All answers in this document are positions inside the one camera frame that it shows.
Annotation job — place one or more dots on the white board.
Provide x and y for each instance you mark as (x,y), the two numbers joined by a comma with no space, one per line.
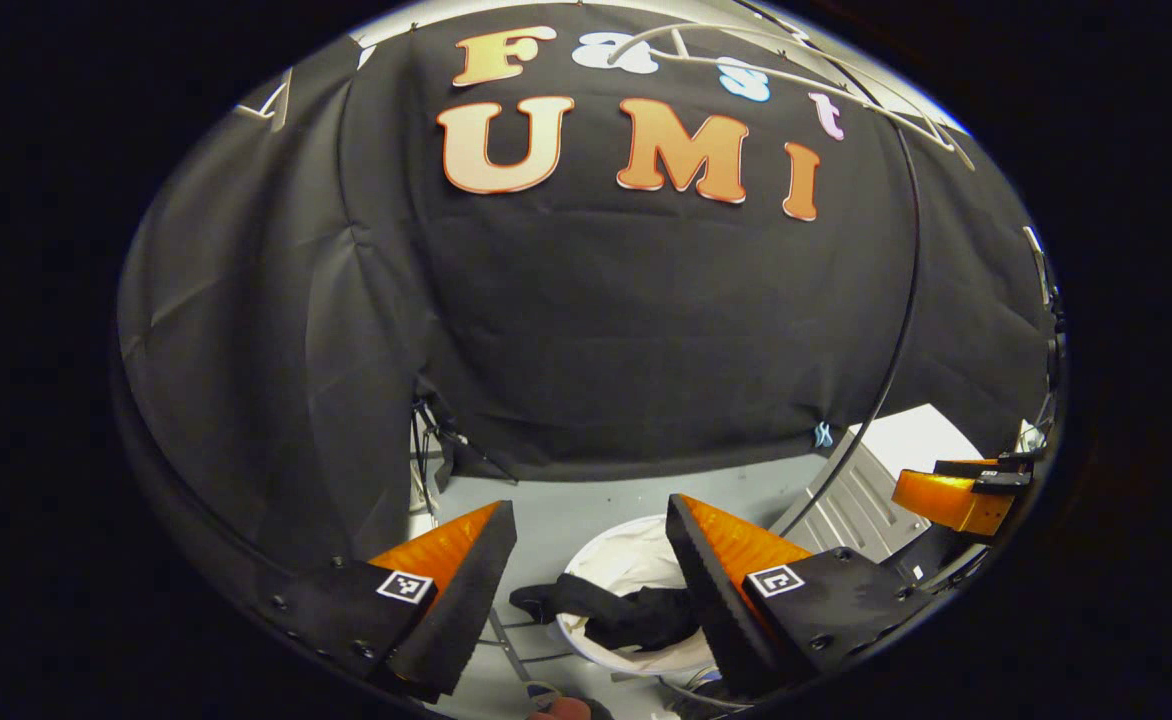
(916,440)

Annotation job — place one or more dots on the black knit jacket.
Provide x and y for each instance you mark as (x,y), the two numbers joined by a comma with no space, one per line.
(636,615)

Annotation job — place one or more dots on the black backdrop cloth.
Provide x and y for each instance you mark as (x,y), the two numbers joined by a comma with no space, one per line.
(596,320)

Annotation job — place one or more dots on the grey ribbed metal panel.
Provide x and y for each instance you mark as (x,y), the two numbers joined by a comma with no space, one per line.
(846,500)

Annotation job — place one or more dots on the black stand legs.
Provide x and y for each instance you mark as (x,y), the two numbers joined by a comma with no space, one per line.
(456,440)

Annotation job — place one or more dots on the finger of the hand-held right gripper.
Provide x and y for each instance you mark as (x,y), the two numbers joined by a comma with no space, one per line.
(946,500)
(1006,463)

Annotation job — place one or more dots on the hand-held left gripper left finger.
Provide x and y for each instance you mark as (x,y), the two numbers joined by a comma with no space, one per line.
(466,600)

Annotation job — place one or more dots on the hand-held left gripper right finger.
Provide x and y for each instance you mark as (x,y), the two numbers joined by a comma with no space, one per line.
(706,590)

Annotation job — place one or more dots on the white laundry hamper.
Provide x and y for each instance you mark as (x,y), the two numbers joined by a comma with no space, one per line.
(636,560)

